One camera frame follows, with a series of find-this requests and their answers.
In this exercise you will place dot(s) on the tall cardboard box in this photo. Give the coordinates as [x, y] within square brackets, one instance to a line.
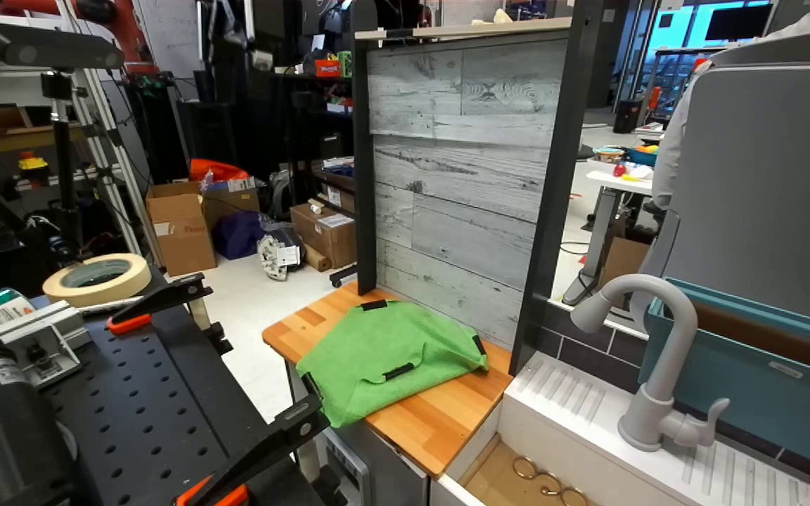
[182, 235]

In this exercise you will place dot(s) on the white black floor device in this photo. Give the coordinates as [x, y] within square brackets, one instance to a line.
[279, 253]

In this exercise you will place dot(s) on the black storage shelf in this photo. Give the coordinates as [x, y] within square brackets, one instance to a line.
[317, 131]

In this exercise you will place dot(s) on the grey faucet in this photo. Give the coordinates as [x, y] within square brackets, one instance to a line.
[654, 410]

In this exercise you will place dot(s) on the grey metal bracket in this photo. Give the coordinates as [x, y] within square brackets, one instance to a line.
[43, 348]

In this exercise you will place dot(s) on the blue bag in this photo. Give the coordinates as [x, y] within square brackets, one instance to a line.
[237, 235]

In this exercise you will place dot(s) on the orange bag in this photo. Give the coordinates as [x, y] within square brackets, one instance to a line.
[214, 169]

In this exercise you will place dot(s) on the black machine housing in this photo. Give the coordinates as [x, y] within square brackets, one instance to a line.
[2, 422]

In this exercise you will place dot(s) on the black camera stand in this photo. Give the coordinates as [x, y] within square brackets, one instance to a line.
[65, 159]

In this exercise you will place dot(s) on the wide black frame post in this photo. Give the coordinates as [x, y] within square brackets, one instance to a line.
[554, 207]

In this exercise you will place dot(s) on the green towel with black tags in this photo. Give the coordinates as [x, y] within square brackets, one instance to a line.
[377, 353]

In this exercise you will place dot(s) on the grey chair back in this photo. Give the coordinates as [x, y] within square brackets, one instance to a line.
[771, 187]

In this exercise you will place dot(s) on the white teal label box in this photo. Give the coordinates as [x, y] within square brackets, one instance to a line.
[2, 309]

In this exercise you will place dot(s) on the large black orange clamp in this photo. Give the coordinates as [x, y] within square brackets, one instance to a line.
[275, 438]

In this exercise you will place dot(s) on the low cardboard box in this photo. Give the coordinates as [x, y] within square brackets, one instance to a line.
[329, 240]

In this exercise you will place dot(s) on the thin black frame post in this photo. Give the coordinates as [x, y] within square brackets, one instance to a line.
[365, 187]

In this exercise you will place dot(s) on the person in grey shirt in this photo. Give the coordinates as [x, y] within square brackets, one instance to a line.
[674, 159]

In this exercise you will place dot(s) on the small black orange clamp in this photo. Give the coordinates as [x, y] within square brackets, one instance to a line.
[155, 302]

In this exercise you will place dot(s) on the teal cabinet front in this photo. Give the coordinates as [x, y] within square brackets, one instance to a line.
[753, 395]

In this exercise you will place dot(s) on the grey wood plank panel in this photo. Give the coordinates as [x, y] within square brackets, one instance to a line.
[462, 187]

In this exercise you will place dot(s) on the small red toy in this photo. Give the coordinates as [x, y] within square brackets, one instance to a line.
[621, 169]

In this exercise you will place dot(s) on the blue lit monitor screen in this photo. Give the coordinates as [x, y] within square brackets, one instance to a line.
[695, 28]

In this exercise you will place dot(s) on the beige masking tape roll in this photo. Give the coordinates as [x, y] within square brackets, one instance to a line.
[57, 287]

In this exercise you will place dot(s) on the white table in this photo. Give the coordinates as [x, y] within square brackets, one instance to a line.
[625, 181]

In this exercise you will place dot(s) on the silver tripod legs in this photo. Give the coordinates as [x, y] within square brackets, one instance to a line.
[106, 140]

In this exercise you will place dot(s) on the black perforated board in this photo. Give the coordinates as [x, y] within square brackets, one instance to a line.
[141, 410]

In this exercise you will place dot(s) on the small brown cardboard box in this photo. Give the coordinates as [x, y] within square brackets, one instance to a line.
[623, 259]

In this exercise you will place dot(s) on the black stereo camera bar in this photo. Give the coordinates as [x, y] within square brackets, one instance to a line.
[40, 46]

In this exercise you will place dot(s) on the white sink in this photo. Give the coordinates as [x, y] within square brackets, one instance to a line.
[563, 410]

